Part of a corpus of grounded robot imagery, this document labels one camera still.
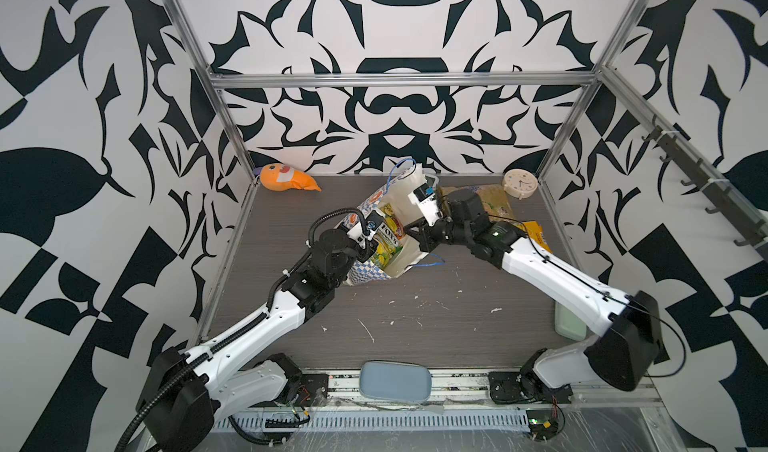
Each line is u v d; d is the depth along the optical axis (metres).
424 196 0.66
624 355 0.41
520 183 1.15
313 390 0.74
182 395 0.38
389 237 0.95
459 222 0.60
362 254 0.63
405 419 0.71
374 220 0.62
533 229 0.99
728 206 0.55
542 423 0.71
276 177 1.09
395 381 0.74
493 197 1.08
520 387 0.67
